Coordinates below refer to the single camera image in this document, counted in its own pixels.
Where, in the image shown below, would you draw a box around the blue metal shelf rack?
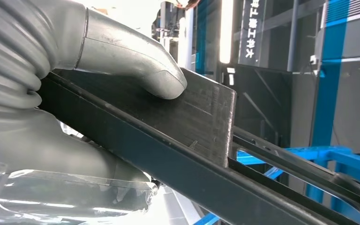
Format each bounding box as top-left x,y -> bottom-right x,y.
194,145 -> 360,225

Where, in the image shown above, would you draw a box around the vertical white light strip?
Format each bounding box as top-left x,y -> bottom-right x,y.
219,0 -> 234,65

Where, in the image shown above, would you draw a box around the dark sign white characters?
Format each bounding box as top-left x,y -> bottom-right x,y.
238,0 -> 266,66

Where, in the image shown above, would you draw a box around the black metal cabinet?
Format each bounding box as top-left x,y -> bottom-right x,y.
220,63 -> 293,148

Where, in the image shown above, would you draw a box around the grey metal pole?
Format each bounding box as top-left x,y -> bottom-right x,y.
287,0 -> 301,73

